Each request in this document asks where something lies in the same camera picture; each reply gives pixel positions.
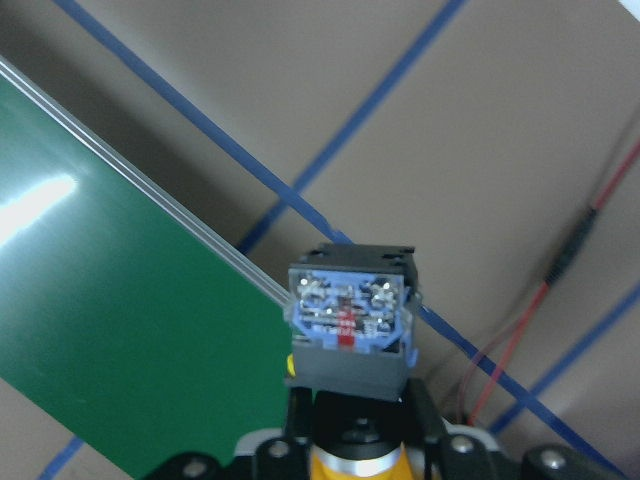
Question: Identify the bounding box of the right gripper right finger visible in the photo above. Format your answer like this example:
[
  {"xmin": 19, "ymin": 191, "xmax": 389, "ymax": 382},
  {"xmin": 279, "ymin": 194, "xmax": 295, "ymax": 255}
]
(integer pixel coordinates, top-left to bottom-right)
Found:
[{"xmin": 402, "ymin": 378, "xmax": 505, "ymax": 479}]

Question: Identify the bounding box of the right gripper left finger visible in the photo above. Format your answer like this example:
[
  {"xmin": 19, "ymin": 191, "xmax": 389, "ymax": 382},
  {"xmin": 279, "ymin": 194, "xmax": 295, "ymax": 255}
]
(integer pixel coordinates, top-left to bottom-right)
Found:
[{"xmin": 234, "ymin": 387, "xmax": 312, "ymax": 479}]

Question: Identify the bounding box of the yellow push button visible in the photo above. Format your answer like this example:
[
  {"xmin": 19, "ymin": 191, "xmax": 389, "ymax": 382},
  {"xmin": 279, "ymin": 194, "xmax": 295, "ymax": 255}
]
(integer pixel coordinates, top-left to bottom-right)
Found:
[{"xmin": 284, "ymin": 243, "xmax": 421, "ymax": 479}]

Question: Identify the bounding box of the green conveyor belt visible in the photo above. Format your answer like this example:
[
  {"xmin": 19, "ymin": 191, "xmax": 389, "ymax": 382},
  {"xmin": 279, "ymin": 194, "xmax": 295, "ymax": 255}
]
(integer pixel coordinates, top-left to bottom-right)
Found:
[{"xmin": 1, "ymin": 62, "xmax": 289, "ymax": 477}]

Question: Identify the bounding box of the red wire with connector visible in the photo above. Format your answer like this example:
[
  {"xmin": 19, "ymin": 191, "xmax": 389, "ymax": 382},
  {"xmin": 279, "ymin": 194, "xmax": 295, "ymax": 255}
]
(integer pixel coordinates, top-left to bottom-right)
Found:
[{"xmin": 457, "ymin": 134, "xmax": 640, "ymax": 426}]

